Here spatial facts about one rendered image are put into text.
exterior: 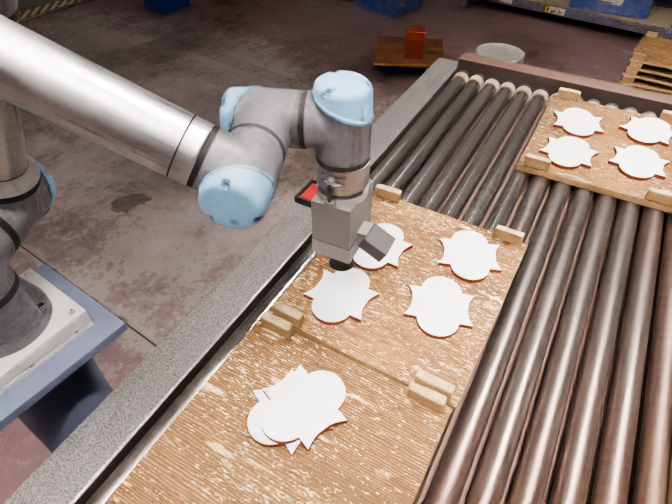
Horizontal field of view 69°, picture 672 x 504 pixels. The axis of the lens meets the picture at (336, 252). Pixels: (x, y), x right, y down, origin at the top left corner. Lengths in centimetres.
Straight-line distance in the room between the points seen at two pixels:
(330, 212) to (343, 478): 36
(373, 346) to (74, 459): 47
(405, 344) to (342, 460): 22
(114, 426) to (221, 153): 47
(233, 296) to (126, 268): 152
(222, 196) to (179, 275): 179
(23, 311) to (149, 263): 146
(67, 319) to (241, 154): 56
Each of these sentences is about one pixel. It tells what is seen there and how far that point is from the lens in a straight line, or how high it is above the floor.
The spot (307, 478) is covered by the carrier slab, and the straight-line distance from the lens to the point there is 73.
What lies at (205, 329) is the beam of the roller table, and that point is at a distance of 90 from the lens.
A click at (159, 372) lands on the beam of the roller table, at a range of 87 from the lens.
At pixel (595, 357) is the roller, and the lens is 94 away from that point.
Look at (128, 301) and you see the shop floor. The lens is 228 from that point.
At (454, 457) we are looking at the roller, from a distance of 77.
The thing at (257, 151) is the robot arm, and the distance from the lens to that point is 56.
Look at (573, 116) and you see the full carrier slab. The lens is 152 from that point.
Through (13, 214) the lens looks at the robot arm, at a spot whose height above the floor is 110.
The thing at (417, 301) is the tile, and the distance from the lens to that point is 88.
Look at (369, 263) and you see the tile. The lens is 93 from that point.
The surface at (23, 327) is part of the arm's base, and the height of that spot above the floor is 95.
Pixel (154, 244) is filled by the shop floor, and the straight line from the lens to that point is 249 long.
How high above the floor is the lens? 162
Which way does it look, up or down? 45 degrees down
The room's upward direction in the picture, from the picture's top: straight up
